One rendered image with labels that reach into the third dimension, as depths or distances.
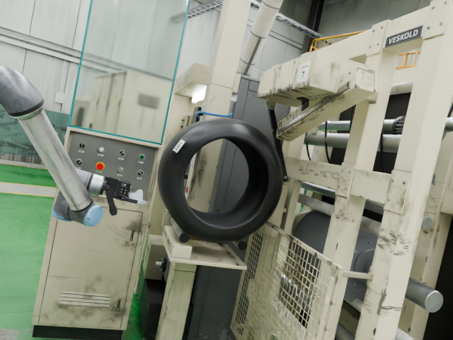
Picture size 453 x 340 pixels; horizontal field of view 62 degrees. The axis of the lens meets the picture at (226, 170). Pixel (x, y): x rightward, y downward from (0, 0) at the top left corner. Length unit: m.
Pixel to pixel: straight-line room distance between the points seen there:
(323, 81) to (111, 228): 1.50
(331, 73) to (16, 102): 1.14
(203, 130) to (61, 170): 0.60
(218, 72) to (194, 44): 10.12
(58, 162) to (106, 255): 1.10
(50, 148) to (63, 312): 1.38
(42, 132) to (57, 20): 9.58
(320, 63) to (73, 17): 9.75
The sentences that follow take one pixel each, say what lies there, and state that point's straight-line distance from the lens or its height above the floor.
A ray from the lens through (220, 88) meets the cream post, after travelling 2.07.
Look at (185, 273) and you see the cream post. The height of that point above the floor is 0.61.
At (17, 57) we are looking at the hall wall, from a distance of 10.67.
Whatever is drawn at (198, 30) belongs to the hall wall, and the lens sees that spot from 12.33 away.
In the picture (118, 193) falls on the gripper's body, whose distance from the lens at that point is 1.70.
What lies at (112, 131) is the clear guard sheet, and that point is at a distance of 2.35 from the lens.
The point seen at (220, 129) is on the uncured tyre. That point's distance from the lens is 1.65.
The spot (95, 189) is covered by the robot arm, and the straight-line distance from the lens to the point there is 1.70.
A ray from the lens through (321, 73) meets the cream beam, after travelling 1.59.
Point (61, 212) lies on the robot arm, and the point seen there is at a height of 0.93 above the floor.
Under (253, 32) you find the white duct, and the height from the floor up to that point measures 2.10.
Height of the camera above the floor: 1.32
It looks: 3 degrees down
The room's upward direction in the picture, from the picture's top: 12 degrees clockwise
